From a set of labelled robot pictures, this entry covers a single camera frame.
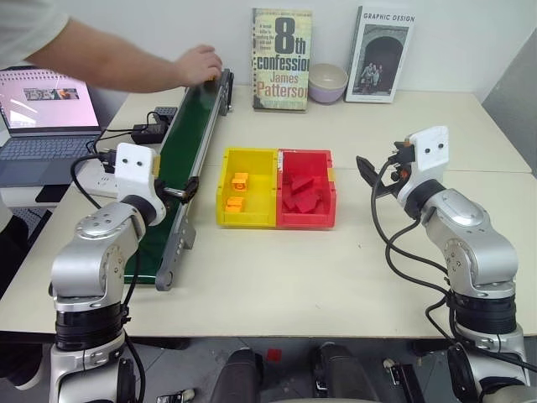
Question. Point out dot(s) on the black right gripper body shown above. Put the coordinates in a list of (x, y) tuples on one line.
[(398, 176)]

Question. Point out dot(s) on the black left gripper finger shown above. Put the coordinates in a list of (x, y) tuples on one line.
[(191, 189)]

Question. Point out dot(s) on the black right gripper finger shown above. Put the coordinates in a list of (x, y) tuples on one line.
[(369, 172), (388, 192)]

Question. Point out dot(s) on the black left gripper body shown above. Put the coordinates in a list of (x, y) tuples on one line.
[(161, 189)]

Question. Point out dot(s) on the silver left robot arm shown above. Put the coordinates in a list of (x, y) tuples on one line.
[(96, 252)]

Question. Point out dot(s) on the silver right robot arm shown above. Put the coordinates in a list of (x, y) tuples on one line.
[(461, 218)]

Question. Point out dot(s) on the person's bare forearm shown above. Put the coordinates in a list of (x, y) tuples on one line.
[(113, 59)]

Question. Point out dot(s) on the green conveyor belt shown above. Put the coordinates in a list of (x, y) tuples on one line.
[(184, 138)]

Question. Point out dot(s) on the person's bare hand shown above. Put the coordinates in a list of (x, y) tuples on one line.
[(197, 65)]

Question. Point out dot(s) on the orange toy block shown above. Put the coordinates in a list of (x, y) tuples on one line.
[(240, 182), (235, 204)]

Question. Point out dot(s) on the red plastic bin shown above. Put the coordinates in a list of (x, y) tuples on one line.
[(327, 201)]

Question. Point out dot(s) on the black power adapter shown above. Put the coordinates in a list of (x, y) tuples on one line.
[(147, 132)]

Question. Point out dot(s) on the yellow plastic bin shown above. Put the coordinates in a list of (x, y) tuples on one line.
[(256, 184)]

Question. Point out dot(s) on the white power strip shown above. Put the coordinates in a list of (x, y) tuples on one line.
[(96, 182)]

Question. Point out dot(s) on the red toy block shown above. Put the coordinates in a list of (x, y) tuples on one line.
[(303, 184), (302, 203)]

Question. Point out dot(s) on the lilac ceramic bowl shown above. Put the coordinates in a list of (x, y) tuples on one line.
[(325, 95)]

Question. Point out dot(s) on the lavender bowl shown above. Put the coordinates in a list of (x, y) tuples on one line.
[(329, 75)]

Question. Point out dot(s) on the graphic design white book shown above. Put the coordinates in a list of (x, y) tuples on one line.
[(379, 59)]

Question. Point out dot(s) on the grey partition panel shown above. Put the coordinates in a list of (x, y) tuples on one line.
[(514, 117)]

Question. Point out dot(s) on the grey open laptop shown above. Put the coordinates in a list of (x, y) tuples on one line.
[(46, 126)]

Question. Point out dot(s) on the small red square piece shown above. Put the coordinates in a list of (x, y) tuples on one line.
[(274, 355)]

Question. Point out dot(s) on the dark rounded shape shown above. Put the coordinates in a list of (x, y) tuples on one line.
[(342, 373), (239, 378)]

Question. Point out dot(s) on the white shirt sleeve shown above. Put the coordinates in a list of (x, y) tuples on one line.
[(25, 29)]

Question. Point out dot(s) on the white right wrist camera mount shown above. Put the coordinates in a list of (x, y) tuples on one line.
[(429, 157)]

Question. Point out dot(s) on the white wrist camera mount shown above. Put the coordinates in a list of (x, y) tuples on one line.
[(429, 157), (132, 168)]

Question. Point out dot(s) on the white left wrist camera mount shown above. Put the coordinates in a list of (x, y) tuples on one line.
[(132, 168)]

